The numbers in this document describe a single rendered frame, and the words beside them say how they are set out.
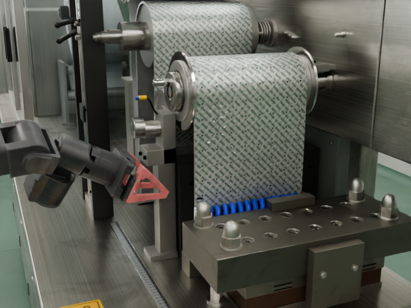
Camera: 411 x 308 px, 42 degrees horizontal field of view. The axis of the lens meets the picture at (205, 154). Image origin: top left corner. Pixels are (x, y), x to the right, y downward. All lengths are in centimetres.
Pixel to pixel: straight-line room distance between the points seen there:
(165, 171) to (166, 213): 9
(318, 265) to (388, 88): 34
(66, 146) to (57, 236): 42
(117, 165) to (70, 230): 41
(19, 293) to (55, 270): 179
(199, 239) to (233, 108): 25
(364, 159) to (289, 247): 53
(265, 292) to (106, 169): 34
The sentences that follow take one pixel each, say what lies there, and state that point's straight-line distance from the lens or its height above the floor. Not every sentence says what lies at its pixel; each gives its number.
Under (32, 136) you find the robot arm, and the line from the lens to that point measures 86.
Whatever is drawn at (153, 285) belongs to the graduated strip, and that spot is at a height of 90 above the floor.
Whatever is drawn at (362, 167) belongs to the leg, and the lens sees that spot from 138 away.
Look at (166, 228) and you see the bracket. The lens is 111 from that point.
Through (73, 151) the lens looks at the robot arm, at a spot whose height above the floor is 118.
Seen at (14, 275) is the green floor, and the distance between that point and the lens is 308.
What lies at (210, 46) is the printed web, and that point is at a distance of 122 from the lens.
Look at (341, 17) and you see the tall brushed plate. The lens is 113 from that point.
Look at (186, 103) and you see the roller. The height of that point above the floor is 124.
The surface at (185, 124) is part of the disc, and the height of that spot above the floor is 119.
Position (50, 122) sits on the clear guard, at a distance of 197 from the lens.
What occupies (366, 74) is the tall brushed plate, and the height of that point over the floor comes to 128.
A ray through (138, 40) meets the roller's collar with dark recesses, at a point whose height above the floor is 133.
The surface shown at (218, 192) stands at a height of 106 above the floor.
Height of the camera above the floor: 142
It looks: 17 degrees down
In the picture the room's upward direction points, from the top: straight up
